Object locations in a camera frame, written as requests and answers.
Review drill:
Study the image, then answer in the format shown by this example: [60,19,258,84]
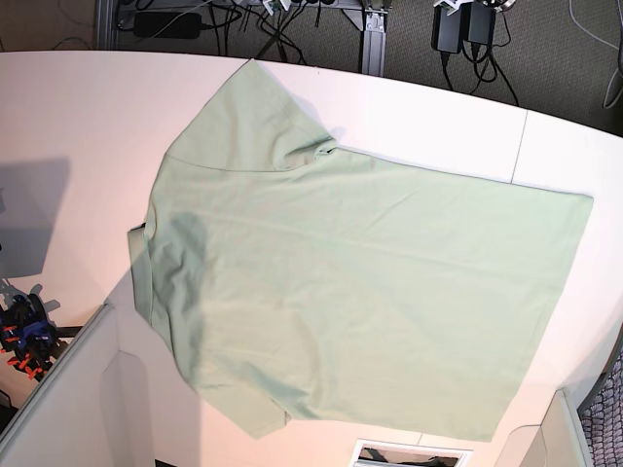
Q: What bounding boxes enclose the light green polo T-shirt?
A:
[128,61,593,442]

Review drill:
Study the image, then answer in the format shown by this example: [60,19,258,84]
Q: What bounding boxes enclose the black power adapter left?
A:
[132,12,203,40]

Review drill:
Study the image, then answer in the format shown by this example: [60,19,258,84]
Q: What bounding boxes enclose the black power brick pair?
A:
[431,1,496,54]

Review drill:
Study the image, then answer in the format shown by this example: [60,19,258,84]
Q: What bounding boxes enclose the grey left table divider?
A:
[1,305,119,466]

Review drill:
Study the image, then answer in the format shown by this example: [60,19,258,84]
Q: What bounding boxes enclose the grey table divider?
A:
[1,305,119,466]
[495,389,594,467]

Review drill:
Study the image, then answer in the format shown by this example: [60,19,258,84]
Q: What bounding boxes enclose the grey right table divider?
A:
[495,389,594,467]

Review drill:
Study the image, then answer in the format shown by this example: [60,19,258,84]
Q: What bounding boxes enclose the aluminium frame post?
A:
[343,7,389,78]

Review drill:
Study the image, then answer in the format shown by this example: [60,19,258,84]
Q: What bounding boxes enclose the white cable on floor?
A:
[568,0,623,110]

